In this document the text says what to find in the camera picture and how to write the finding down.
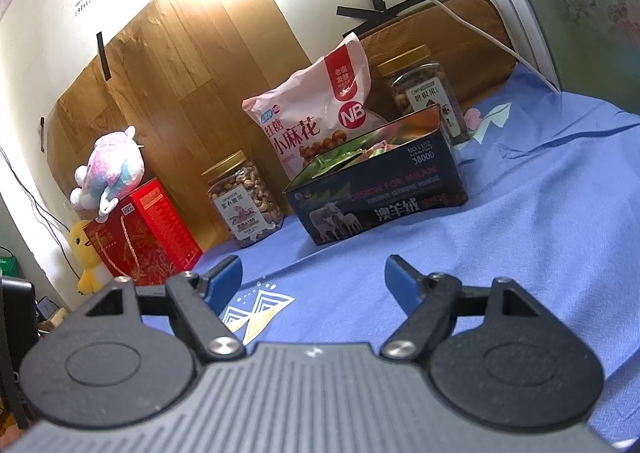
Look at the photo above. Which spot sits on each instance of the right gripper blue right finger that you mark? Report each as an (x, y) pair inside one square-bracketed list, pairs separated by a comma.
[(428, 301)]

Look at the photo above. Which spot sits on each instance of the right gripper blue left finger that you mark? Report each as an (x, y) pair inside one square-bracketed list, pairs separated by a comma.
[(198, 300)]

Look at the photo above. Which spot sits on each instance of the pink long snack box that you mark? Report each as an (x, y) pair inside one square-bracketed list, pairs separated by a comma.
[(378, 148)]

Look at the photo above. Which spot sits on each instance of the light green snack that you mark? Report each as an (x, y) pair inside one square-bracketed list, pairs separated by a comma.
[(328, 162)]

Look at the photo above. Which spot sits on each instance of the red gift box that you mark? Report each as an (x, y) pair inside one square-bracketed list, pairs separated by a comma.
[(144, 237)]

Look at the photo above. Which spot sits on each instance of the nut jar gold lid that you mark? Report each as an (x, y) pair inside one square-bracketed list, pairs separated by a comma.
[(243, 199)]

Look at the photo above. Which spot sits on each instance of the yellow duck plush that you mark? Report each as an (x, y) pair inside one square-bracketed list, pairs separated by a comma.
[(94, 273)]

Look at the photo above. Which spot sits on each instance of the black tin box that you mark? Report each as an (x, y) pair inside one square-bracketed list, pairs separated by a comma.
[(420, 174)]

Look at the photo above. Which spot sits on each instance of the pink white plush toy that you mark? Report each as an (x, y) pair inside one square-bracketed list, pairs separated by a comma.
[(114, 169)]

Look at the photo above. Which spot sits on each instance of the blue printed tablecloth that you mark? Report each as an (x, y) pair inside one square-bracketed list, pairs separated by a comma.
[(554, 204)]

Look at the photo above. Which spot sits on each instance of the pink twisted-dough snack bag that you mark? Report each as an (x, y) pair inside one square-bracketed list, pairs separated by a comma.
[(318, 108)]

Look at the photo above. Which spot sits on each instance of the wooden headboard panel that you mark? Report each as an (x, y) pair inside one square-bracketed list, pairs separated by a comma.
[(180, 70)]

